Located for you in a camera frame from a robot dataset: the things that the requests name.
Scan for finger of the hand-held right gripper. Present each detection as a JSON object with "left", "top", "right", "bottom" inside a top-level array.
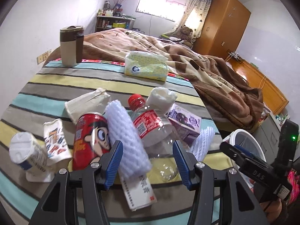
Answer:
[
  {"left": 220, "top": 141, "right": 249, "bottom": 167},
  {"left": 234, "top": 144, "right": 268, "bottom": 167}
]

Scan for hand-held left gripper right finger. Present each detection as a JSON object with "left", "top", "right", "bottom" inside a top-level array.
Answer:
[{"left": 172, "top": 140, "right": 270, "bottom": 225}]

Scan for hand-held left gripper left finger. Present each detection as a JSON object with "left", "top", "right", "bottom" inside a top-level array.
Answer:
[{"left": 29, "top": 140, "right": 124, "bottom": 225}]

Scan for white trash bin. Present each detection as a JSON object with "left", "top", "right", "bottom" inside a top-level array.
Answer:
[{"left": 222, "top": 128, "right": 268, "bottom": 183}]

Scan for red cartoon can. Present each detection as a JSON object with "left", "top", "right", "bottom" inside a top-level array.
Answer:
[{"left": 72, "top": 112, "right": 112, "bottom": 171}]

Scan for large white foam net sleeve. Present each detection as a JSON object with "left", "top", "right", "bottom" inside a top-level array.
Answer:
[{"left": 104, "top": 100, "right": 153, "bottom": 180}]

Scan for clear plastic bottle red cap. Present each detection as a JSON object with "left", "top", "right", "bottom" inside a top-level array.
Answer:
[{"left": 128, "top": 94, "right": 188, "bottom": 182}]

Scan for person's right hand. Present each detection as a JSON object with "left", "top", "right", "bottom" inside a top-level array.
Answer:
[{"left": 258, "top": 198, "right": 283, "bottom": 219}]

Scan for small white foam net sleeve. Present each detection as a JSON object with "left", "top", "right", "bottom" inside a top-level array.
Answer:
[{"left": 190, "top": 126, "right": 215, "bottom": 161}]

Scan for pink cloth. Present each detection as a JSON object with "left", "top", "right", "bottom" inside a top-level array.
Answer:
[{"left": 287, "top": 169, "right": 300, "bottom": 207}]

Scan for grey drawer cabinet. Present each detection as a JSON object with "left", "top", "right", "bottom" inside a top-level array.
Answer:
[{"left": 253, "top": 115, "right": 285, "bottom": 162}]

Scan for white packet with red print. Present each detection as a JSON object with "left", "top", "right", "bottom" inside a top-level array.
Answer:
[{"left": 118, "top": 166, "right": 158, "bottom": 211}]

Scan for purple drink carton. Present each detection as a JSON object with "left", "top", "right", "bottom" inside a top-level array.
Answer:
[{"left": 167, "top": 103, "right": 202, "bottom": 146}]

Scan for crushed printed paper cup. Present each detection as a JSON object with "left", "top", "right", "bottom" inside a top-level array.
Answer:
[{"left": 43, "top": 119, "right": 73, "bottom": 161}]

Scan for crumpled beige paper bag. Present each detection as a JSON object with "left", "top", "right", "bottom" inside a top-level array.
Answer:
[{"left": 65, "top": 88, "right": 112, "bottom": 123}]

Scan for white rolled towel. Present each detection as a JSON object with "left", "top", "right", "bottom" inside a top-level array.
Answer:
[{"left": 146, "top": 87, "right": 178, "bottom": 115}]

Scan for wooden desk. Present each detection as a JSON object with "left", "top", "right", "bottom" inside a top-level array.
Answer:
[{"left": 225, "top": 57, "right": 289, "bottom": 115}]

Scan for brown patterned blanket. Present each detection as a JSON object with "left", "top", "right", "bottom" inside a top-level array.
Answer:
[{"left": 48, "top": 28, "right": 264, "bottom": 132}]

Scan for white blue paper cup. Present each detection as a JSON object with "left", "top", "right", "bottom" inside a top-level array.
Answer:
[{"left": 9, "top": 132, "right": 55, "bottom": 183}]

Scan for striped tablecloth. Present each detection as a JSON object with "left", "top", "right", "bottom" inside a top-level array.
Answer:
[{"left": 0, "top": 60, "right": 231, "bottom": 225}]

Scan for yellow green tissue pack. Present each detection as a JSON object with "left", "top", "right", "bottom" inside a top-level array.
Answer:
[{"left": 124, "top": 51, "right": 170, "bottom": 82}]

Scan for brown beige thermos mug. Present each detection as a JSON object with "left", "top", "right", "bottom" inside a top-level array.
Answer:
[{"left": 59, "top": 25, "right": 85, "bottom": 67}]

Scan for brown teddy bear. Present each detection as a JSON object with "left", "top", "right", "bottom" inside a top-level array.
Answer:
[{"left": 175, "top": 26, "right": 195, "bottom": 48}]

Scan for wooden wardrobe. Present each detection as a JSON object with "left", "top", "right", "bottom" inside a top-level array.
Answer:
[{"left": 192, "top": 0, "right": 252, "bottom": 57}]

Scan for shelf unit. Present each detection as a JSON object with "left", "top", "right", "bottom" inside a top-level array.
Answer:
[{"left": 96, "top": 15, "right": 136, "bottom": 33}]

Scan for patterned curtain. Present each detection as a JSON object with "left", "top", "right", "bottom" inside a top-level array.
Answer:
[{"left": 175, "top": 0, "right": 214, "bottom": 39}]

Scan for clutter of bottles on shelf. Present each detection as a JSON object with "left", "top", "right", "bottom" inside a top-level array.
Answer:
[{"left": 98, "top": 0, "right": 132, "bottom": 18}]

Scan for window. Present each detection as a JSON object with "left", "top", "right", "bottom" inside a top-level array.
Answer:
[{"left": 136, "top": 0, "right": 188, "bottom": 23}]

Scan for chargers and cables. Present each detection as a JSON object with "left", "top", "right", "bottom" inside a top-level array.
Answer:
[{"left": 226, "top": 50, "right": 244, "bottom": 62}]

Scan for wall socket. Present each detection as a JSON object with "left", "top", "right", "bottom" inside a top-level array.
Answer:
[{"left": 37, "top": 49, "right": 53, "bottom": 64}]

